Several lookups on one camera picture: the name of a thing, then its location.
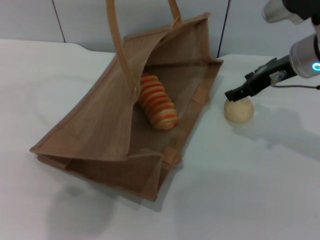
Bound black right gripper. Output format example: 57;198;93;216
224;55;297;103

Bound round pale egg yolk pastry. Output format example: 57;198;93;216
223;96;255;124

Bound orange striped bread loaf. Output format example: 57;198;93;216
138;72;180;131

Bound brown jute tote bag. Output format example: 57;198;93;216
29;0;225;203

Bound right arm cable with plug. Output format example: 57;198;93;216
271;83;320;91

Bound dark vertical wall strip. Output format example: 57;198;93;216
51;0;66;43
216;0;232;58

